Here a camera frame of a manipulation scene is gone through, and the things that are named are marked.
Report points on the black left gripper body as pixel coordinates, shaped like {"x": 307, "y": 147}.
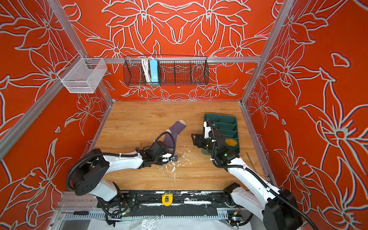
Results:
{"x": 158, "y": 160}

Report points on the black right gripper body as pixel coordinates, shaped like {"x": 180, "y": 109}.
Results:
{"x": 206, "y": 143}

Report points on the green striped sock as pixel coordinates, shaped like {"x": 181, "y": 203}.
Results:
{"x": 231, "y": 142}

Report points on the purple sock beige toe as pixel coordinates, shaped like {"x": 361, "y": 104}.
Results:
{"x": 175, "y": 130}

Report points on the green plastic divider tray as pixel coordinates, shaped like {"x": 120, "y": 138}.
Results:
{"x": 227, "y": 125}

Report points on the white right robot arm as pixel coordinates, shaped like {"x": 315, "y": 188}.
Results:
{"x": 276, "y": 208}

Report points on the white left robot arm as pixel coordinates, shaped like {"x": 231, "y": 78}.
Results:
{"x": 87, "y": 175}

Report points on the metal hex key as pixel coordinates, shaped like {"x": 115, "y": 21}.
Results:
{"x": 250, "y": 161}

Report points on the light blue box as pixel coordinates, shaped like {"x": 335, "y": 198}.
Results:
{"x": 154, "y": 71}

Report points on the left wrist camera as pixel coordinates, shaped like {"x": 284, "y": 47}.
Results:
{"x": 169, "y": 158}

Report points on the black wire wall basket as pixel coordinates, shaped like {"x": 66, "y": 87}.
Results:
{"x": 172, "y": 70}

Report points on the clear plastic wall bin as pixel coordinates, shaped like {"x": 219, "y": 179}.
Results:
{"x": 83, "y": 78}

